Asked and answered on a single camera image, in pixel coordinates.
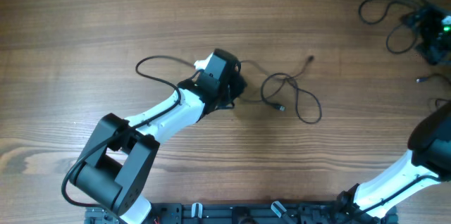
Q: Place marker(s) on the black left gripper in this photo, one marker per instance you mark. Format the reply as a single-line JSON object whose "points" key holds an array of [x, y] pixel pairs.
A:
{"points": [[238, 85]]}

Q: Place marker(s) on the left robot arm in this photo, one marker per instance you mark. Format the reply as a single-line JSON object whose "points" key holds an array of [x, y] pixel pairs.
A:
{"points": [[114, 165]]}

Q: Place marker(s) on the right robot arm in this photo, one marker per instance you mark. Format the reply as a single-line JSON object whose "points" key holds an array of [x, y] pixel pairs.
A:
{"points": [[426, 161]]}

